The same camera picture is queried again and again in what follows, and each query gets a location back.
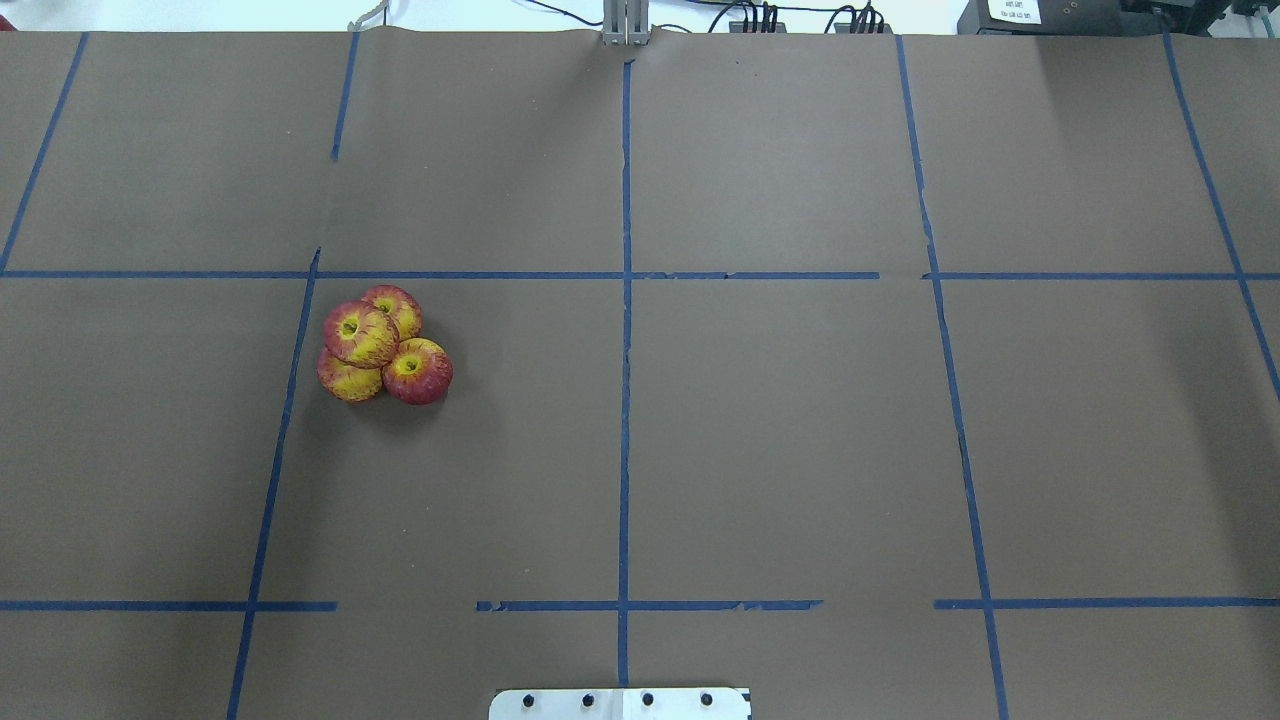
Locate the black computer box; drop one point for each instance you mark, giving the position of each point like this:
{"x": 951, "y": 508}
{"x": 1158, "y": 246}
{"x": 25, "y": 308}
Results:
{"x": 1045, "y": 18}

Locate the red yellow apple front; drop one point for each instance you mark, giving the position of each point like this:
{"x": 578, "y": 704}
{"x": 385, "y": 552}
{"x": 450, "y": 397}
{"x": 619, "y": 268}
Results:
{"x": 348, "y": 383}

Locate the red yellow apple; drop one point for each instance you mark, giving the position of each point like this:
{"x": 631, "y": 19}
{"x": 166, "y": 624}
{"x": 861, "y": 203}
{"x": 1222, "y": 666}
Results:
{"x": 419, "y": 373}
{"x": 348, "y": 383}
{"x": 400, "y": 306}

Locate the red yellow apple back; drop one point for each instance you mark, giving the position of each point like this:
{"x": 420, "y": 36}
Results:
{"x": 400, "y": 306}

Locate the upper black orange connector box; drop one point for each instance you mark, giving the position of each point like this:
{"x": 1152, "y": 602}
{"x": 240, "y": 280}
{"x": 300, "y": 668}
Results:
{"x": 757, "y": 19}

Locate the red yellow apple left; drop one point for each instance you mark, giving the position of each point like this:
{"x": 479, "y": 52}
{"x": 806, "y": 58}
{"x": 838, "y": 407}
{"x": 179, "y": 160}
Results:
{"x": 419, "y": 373}

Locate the aluminium frame post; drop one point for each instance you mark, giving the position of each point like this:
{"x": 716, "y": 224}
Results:
{"x": 626, "y": 23}

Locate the red yellow apple alone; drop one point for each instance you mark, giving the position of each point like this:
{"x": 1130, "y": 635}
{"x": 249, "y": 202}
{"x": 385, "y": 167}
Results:
{"x": 361, "y": 335}

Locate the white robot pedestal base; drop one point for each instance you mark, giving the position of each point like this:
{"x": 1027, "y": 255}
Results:
{"x": 623, "y": 703}

